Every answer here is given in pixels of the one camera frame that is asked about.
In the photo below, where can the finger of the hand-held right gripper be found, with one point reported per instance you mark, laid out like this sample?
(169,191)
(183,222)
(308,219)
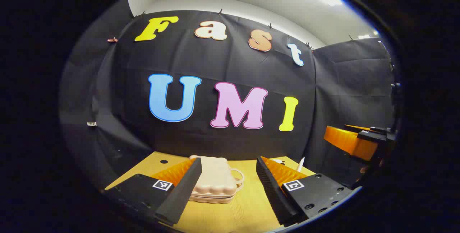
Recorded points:
(345,141)

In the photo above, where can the ceiling light strip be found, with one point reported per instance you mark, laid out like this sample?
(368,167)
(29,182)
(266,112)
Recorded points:
(364,36)

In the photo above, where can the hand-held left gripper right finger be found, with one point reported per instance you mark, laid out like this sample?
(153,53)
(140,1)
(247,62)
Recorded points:
(273,193)

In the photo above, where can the slim white tube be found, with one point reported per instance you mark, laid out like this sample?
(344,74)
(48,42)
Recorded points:
(300,164)

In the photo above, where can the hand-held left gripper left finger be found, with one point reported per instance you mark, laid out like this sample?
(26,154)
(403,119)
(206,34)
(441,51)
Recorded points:
(183,193)

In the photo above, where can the pink clothes peg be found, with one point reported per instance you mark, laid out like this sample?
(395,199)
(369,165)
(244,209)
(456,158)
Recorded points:
(112,40)

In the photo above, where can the pink suitcase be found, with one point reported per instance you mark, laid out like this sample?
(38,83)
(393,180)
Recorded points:
(215,179)

